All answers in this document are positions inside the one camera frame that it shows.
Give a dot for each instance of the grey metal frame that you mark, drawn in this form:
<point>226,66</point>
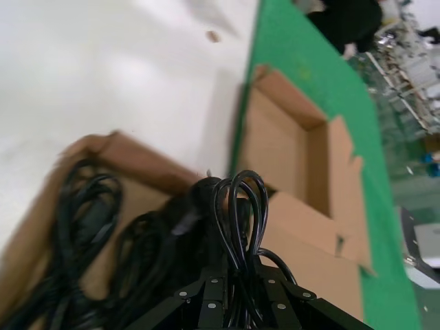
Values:
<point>426,240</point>

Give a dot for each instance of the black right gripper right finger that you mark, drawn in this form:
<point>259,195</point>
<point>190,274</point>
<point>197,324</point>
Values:
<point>285,306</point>

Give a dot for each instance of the green table cloth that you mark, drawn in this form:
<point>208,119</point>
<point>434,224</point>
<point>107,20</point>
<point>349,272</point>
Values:
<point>292,51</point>

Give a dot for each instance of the person in black clothes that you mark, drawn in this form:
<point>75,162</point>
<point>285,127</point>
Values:
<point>350,20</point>

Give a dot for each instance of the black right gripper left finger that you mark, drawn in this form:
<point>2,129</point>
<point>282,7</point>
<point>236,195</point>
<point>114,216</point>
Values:
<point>206,302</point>

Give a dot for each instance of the open brown cardboard box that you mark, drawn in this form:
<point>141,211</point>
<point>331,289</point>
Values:
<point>302,275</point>
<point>282,144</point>

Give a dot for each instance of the cluttered metal shelf rack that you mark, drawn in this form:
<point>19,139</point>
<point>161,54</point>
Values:
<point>405,68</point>

